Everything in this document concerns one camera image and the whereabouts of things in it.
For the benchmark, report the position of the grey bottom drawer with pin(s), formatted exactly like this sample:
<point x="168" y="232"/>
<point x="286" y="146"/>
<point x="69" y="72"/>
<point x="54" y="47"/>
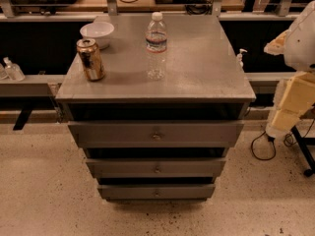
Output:
<point x="156" y="192"/>

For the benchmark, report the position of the grey drawer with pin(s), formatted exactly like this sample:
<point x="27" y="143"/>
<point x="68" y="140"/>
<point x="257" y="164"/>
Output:
<point x="155" y="134"/>
<point x="156" y="167"/>
<point x="156" y="192"/>

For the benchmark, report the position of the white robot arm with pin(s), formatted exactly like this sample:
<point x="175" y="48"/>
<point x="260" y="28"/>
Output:
<point x="295" y="96"/>

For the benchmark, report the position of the grey drawer cabinet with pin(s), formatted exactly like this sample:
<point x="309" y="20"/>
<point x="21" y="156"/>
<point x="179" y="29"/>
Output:
<point x="203" y="81"/>

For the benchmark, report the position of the grey middle drawer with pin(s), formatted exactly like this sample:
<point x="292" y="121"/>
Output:
<point x="156" y="167"/>

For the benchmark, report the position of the grey top drawer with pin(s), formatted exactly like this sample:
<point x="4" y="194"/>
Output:
<point x="155" y="134"/>

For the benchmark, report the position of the clear plastic water bottle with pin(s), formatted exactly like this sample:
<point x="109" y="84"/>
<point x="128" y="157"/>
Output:
<point x="156" y="46"/>

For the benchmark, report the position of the gold soda can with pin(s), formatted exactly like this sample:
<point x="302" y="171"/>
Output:
<point x="89" y="54"/>

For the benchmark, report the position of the white bowl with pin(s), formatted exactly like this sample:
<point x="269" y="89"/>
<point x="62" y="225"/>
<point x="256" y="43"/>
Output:
<point x="101" y="32"/>

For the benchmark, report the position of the white pump dispenser bottle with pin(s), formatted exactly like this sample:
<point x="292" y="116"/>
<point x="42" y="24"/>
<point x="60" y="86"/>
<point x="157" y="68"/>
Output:
<point x="239" y="56"/>

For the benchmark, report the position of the black stand leg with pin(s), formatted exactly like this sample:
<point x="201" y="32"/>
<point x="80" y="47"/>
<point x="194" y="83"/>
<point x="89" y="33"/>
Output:
<point x="304" y="143"/>

